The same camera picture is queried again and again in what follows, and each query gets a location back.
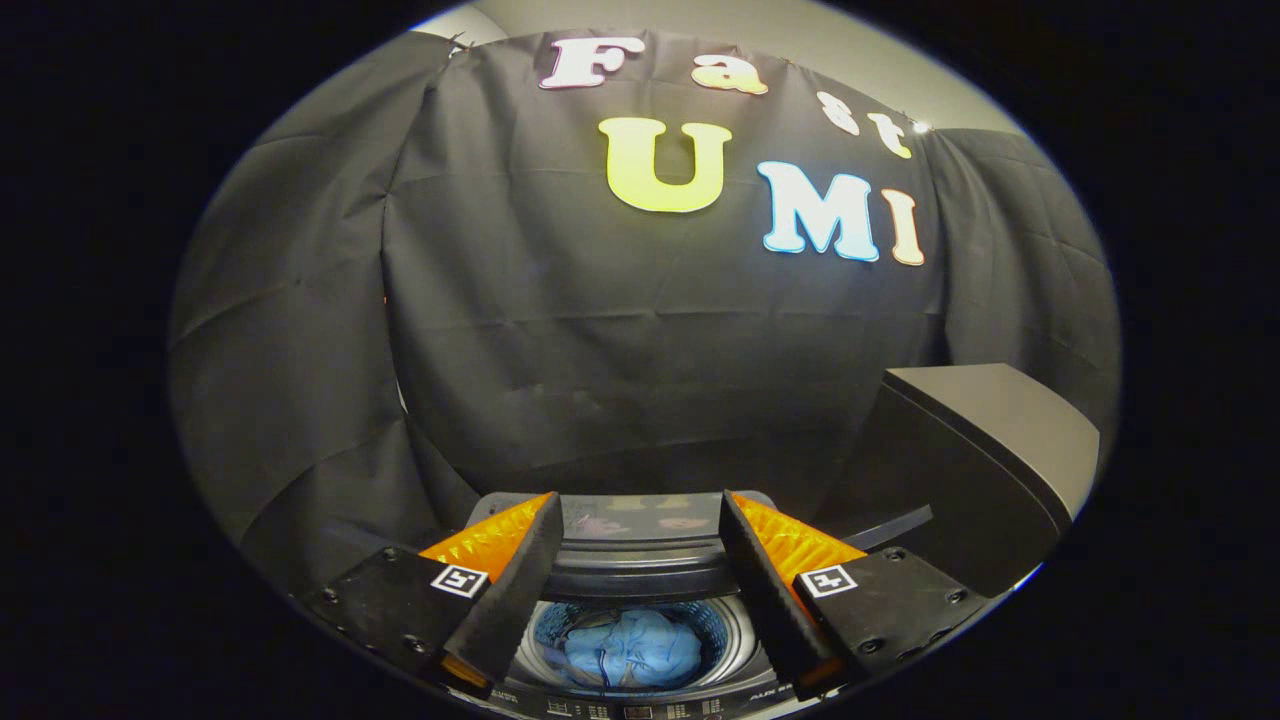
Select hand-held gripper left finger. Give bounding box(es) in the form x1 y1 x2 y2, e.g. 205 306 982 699
300 490 564 699

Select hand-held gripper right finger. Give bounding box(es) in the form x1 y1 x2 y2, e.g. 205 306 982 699
718 488 993 699

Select dark grey washing machine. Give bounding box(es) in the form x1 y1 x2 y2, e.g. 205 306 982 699
470 590 801 720

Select light blue polo shirt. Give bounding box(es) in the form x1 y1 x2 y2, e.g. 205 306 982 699
562 608 704 691

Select beige and black cabinet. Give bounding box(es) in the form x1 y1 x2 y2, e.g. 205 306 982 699
815 363 1101 599

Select black backdrop cloth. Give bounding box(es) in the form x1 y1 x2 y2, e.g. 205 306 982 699
168 28 1121 596

